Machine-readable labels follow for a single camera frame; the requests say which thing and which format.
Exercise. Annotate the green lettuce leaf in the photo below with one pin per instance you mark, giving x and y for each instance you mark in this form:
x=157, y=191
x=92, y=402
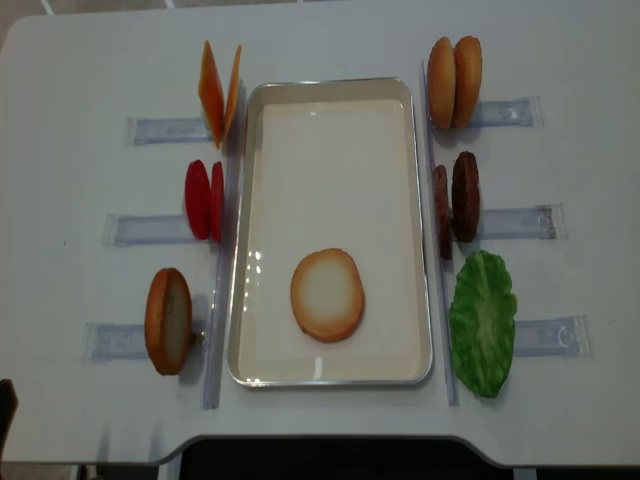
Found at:
x=482, y=324

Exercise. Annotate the right red tomato slice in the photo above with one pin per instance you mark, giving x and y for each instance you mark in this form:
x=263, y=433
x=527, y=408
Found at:
x=217, y=202

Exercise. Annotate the red tomato slice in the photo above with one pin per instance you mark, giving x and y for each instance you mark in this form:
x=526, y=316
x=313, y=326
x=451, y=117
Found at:
x=197, y=199
x=217, y=202

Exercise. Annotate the left brown meat patty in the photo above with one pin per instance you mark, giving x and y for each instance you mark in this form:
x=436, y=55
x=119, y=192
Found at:
x=442, y=211

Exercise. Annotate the left red tomato slice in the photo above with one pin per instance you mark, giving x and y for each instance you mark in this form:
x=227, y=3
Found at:
x=197, y=199

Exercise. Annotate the right orange cheese slice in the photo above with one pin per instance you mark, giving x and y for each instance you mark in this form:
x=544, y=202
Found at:
x=233, y=90

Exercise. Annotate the orange cheese slice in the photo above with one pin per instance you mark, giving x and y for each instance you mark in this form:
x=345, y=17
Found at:
x=211, y=95
x=233, y=90

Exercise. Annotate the clear holder cheese row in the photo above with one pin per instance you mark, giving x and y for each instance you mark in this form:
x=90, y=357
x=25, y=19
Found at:
x=147, y=131

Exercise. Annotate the left orange cheese slice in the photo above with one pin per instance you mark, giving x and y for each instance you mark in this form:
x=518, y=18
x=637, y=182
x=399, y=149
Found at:
x=211, y=95

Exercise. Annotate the clear holder tomato row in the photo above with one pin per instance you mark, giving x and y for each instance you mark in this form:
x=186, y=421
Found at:
x=131, y=230

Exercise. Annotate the clear holder lettuce row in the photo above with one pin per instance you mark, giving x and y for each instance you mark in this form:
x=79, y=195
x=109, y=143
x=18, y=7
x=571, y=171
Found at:
x=565, y=337

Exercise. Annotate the white rectangular metal tray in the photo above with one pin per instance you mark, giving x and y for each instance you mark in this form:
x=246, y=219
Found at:
x=330, y=164

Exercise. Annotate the bun slice on tray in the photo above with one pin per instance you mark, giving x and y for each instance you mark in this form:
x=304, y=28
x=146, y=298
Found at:
x=327, y=296

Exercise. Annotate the upright bun slice left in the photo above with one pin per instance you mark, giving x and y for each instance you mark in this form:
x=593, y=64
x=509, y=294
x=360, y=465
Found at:
x=168, y=321

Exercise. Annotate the left top bun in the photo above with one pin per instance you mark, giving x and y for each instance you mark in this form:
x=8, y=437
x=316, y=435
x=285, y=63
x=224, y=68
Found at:
x=441, y=83

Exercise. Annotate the clear holder patty row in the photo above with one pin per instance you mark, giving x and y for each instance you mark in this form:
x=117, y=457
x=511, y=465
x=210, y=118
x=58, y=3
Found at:
x=545, y=222

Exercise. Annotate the right top bun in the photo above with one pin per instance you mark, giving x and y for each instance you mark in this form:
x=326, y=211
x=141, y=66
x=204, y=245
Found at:
x=468, y=70

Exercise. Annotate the clear holder bun slice row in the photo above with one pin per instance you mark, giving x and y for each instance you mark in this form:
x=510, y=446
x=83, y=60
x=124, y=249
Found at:
x=110, y=342

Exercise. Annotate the clear holder top bun row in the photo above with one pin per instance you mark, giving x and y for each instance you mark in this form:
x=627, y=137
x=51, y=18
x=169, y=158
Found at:
x=522, y=112

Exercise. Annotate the dark chair at left edge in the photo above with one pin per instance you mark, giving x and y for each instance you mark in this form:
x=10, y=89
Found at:
x=8, y=407

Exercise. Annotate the right long clear rail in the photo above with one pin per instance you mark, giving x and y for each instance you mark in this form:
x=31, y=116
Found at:
x=441, y=284

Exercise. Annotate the long clear rail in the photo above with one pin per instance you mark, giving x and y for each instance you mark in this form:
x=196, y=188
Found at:
x=226, y=255
x=441, y=284

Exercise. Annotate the left long clear rail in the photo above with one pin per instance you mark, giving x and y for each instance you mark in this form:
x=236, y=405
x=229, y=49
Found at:
x=226, y=255

